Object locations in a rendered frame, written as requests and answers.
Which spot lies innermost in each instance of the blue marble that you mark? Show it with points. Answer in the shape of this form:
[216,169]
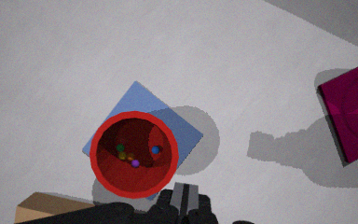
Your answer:
[155,149]

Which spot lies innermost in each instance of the olive yellow marble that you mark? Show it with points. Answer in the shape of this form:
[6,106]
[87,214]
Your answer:
[122,155]

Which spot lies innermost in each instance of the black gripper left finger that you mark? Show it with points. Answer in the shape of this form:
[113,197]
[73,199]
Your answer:
[122,213]

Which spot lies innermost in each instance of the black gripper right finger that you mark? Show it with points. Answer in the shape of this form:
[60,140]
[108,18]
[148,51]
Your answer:
[198,210]

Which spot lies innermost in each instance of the green marble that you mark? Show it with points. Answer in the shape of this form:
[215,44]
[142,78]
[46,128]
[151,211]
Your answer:
[120,147]

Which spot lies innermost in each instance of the purple marble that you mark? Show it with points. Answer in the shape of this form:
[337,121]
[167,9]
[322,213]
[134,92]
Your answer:
[135,163]

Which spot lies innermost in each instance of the maroon square pad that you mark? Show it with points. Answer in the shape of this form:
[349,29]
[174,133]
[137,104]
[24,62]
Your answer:
[340,97]

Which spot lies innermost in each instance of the olive-brown marble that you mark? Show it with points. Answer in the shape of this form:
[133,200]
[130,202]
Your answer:
[130,156]

